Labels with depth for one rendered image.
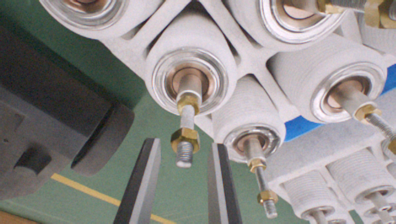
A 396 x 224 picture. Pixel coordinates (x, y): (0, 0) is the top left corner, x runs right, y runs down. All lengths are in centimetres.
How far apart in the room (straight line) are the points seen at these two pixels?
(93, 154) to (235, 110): 31
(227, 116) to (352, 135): 33
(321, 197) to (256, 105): 31
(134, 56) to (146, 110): 30
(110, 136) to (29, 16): 32
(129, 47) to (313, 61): 22
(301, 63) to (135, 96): 41
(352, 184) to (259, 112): 31
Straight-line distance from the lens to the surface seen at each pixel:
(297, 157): 48
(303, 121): 49
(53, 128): 40
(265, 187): 20
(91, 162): 43
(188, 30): 17
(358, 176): 48
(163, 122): 55
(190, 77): 16
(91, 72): 52
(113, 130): 41
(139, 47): 24
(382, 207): 49
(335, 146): 48
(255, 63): 25
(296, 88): 22
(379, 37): 29
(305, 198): 48
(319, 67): 21
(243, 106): 22
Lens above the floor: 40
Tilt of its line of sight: 52 degrees down
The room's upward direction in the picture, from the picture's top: 179 degrees counter-clockwise
